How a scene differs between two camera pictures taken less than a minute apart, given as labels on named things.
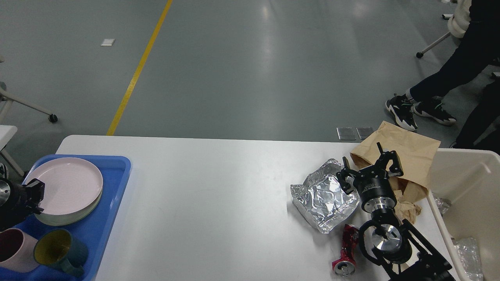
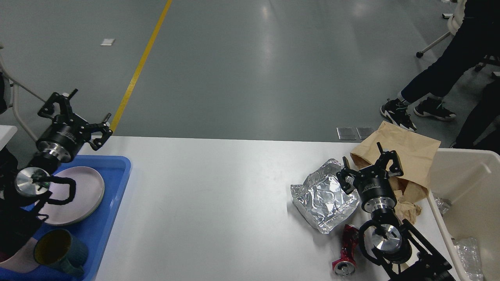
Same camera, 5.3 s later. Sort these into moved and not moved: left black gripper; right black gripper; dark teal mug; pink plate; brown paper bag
Moved: pink plate; left black gripper
Not moved: brown paper bag; right black gripper; dark teal mug
